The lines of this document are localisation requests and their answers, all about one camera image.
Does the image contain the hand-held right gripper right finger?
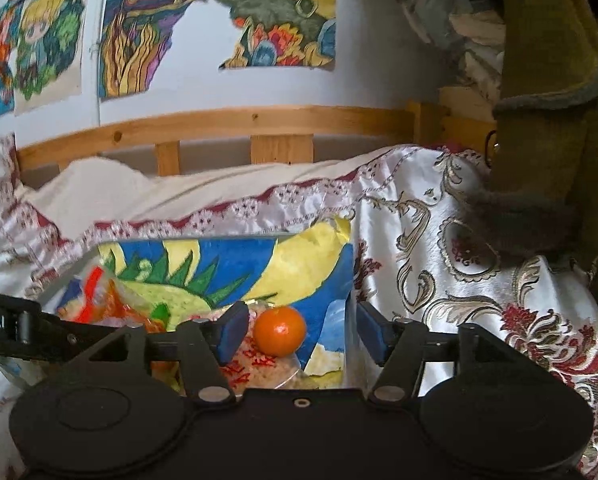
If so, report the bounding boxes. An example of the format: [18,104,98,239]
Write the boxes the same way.
[356,302,535,406]

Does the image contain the cream bed sheet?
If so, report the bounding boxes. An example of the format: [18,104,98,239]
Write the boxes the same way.
[24,157,416,242]

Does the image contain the grey box with painted lining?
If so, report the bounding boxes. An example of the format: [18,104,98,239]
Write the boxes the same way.
[54,220,361,392]

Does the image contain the orange-red snack bag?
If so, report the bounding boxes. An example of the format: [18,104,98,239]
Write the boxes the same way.
[59,266,186,342]

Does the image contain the orange tangerine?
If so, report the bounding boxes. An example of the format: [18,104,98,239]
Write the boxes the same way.
[253,306,308,359]

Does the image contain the wooden bed frame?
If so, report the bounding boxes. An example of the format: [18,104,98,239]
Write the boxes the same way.
[16,100,501,179]

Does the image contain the blond cartoon child wall poster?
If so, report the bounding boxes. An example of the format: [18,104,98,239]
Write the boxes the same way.
[13,0,90,117]

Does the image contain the patterned hanging clothes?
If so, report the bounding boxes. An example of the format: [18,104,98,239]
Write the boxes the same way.
[383,0,511,107]

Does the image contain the swirling sun wall poster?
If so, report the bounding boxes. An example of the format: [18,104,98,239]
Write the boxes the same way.
[98,0,213,102]

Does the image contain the white wall pipe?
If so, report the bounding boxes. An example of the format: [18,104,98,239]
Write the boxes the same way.
[90,0,110,126]

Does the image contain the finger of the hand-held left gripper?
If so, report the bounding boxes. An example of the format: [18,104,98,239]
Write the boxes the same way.
[41,311,126,349]

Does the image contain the floral satin blanket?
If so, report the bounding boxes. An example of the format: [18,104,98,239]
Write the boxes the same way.
[0,132,598,480]

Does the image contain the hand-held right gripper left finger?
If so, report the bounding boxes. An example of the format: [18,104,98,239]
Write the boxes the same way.
[69,302,250,406]

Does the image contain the clear red-print rice cracker packet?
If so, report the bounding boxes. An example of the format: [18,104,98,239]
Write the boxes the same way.
[223,310,306,392]

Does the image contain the colourful landscape wall poster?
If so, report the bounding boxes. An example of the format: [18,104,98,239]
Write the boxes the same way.
[211,0,338,72]

